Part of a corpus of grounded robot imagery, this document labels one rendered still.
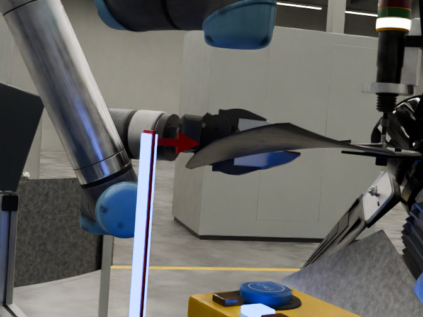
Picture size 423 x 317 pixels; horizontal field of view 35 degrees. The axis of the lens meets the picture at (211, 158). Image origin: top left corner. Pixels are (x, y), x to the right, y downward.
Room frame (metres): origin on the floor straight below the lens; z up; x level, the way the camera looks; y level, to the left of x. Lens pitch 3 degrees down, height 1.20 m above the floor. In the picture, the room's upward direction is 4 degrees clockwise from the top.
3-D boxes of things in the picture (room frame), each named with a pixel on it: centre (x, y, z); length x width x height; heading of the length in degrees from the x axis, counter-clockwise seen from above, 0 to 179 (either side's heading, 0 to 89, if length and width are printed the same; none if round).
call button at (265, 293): (0.51, -0.05, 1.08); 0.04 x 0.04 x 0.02
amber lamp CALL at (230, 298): (0.49, -0.02, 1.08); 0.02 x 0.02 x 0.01; 31
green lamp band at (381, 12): (0.91, -0.23, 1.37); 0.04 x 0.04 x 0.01
